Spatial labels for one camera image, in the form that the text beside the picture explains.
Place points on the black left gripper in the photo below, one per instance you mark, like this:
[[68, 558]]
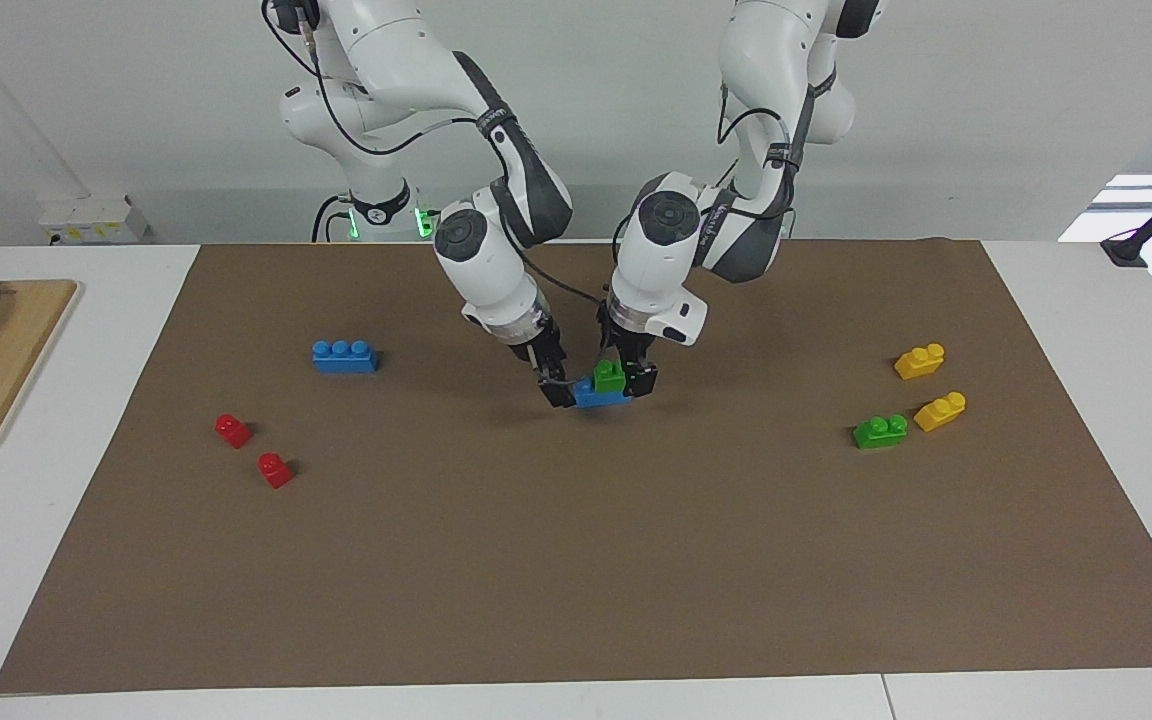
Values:
[[626, 345]]

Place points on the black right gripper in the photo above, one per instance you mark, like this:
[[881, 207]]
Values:
[[546, 352]]

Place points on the plain green two-stud block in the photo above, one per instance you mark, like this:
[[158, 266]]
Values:
[[609, 378]]

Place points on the blue three-stud block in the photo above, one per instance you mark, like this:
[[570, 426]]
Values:
[[344, 357], [596, 399]]

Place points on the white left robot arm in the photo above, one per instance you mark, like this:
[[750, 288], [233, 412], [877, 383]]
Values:
[[756, 230]]

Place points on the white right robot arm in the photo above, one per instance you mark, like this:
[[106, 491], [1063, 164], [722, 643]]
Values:
[[486, 260]]

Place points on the green block with white-marked studs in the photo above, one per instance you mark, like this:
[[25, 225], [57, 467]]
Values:
[[880, 432]]

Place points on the red single-stud block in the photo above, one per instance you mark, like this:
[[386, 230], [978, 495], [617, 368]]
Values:
[[233, 430], [275, 470]]

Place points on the yellow two-stud block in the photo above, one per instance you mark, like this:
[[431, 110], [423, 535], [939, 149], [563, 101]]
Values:
[[920, 362], [940, 411]]

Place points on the brown paper mat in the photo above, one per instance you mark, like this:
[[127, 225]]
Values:
[[576, 560]]

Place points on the white power strip box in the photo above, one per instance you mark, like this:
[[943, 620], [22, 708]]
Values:
[[94, 220]]

